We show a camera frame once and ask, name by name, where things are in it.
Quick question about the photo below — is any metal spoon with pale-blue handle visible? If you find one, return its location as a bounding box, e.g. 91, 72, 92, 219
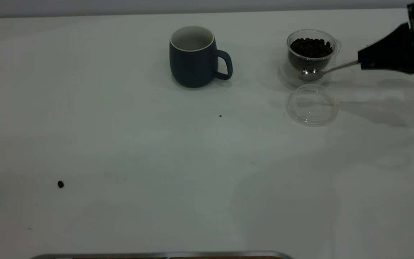
299, 60, 360, 82

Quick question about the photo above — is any dark grey ceramic mug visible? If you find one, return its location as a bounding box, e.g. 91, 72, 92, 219
169, 26, 233, 88

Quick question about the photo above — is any heap of roasted coffee beans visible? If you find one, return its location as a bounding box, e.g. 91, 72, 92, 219
290, 37, 334, 71

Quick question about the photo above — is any clear double-walled glass cup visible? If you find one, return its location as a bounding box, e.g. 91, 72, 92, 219
279, 29, 342, 87

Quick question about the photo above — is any clear glass saucer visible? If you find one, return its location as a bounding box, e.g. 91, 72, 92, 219
285, 84, 339, 126

